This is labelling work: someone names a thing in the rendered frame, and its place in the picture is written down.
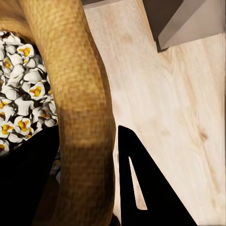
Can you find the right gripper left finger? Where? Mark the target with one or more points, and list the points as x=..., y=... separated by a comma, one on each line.
x=24, y=172

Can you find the fridge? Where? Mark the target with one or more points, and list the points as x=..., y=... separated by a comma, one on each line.
x=175, y=22

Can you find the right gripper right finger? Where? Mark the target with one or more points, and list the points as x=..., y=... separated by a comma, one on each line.
x=164, y=207

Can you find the popcorn bag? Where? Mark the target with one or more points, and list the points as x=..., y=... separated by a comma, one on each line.
x=59, y=32

